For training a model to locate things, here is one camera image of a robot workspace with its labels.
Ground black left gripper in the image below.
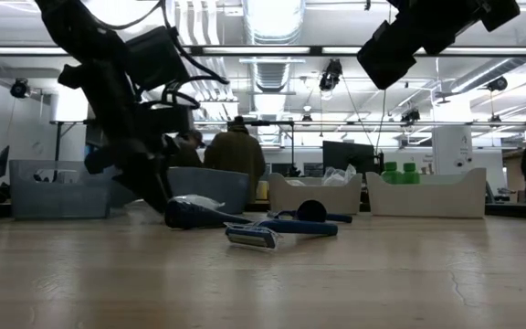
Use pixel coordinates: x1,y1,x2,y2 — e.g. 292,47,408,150
83,90,196,216

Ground dark blue toiletry tube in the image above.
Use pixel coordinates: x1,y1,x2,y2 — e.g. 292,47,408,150
163,200,253,231
295,199,329,224

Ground transparent grey plastic bin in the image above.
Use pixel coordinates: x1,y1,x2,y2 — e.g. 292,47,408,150
9,159,114,221

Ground black framed background table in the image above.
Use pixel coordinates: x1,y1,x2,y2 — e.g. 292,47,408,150
49,118,90,162

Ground dark grey plastic bin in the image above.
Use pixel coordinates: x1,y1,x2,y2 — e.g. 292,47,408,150
166,165,251,216

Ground black overhead light bar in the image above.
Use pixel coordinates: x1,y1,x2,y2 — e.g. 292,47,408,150
0,44,526,58

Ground light grey plastic bin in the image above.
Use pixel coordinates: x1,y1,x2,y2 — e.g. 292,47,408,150
268,172,364,217

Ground black computer monitor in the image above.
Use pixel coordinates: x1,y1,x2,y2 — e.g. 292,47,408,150
321,140,377,175

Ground white plastic bin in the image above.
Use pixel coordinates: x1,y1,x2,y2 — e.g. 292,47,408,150
364,166,489,219

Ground white pillar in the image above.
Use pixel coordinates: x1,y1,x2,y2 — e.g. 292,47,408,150
431,125,474,174

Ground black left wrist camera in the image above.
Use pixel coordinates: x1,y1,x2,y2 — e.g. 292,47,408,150
124,26,191,92

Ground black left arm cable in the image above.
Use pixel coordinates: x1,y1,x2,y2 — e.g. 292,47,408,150
93,0,231,111

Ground silver ventilation duct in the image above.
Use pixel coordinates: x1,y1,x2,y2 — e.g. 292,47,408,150
243,0,306,46

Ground thin black hanging cable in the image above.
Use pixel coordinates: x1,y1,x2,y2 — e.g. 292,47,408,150
374,89,388,154

